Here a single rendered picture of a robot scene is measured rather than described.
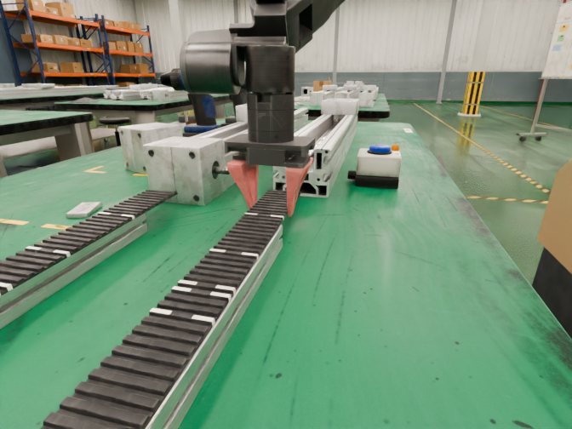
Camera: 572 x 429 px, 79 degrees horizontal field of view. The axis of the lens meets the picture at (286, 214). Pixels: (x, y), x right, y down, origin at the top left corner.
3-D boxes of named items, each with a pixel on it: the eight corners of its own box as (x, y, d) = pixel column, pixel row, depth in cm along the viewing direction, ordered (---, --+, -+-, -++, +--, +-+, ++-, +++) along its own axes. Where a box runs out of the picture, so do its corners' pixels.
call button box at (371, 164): (397, 189, 65) (402, 156, 62) (346, 185, 67) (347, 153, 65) (396, 178, 72) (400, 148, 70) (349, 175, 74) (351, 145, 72)
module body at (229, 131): (226, 190, 65) (224, 144, 61) (179, 185, 67) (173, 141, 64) (307, 130, 137) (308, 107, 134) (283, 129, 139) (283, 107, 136)
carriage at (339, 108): (355, 123, 109) (357, 101, 107) (320, 122, 112) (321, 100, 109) (357, 118, 124) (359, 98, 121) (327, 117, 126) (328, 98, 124)
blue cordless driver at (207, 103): (223, 151, 98) (217, 67, 90) (156, 150, 100) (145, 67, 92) (230, 146, 105) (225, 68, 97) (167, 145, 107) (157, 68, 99)
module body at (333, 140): (328, 197, 60) (330, 149, 57) (273, 193, 63) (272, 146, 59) (357, 132, 132) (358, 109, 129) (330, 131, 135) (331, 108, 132)
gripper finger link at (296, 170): (263, 203, 50) (261, 138, 47) (311, 208, 49) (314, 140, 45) (247, 221, 44) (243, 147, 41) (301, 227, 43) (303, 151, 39)
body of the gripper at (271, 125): (243, 146, 48) (240, 90, 45) (315, 151, 46) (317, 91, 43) (223, 157, 42) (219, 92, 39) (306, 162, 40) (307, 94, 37)
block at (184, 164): (218, 207, 56) (214, 148, 52) (151, 201, 59) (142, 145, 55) (238, 191, 64) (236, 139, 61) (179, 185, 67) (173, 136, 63)
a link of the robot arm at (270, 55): (292, 33, 36) (297, 38, 41) (227, 34, 37) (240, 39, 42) (291, 103, 39) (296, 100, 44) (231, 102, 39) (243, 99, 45)
